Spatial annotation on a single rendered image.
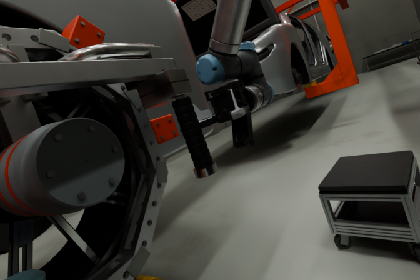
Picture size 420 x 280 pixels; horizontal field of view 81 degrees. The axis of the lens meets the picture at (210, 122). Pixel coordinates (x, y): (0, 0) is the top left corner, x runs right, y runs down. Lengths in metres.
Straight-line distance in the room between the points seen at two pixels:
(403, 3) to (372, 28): 1.44
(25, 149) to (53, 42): 0.27
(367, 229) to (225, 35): 1.06
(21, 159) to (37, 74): 0.12
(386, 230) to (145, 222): 1.02
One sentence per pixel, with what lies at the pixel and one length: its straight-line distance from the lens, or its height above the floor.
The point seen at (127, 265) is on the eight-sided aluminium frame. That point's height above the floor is 0.61.
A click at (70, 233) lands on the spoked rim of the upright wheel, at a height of 0.71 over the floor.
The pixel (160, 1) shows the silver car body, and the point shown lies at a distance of 1.33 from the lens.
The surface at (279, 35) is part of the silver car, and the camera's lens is 3.15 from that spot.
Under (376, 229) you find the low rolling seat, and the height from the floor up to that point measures 0.14.
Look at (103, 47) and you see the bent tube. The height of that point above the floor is 1.00.
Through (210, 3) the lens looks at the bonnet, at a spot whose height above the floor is 2.24.
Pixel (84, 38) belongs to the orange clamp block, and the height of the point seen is 1.10.
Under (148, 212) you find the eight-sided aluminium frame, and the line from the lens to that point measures 0.63.
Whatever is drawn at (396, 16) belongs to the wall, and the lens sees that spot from 15.16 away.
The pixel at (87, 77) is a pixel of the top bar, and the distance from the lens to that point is 0.38.
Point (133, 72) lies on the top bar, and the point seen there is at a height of 0.96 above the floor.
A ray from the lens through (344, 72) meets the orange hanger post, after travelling 3.84.
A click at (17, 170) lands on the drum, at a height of 0.87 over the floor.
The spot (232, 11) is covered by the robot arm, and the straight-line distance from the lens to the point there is 0.59.
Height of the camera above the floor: 0.86
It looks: 3 degrees down
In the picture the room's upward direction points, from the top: 19 degrees counter-clockwise
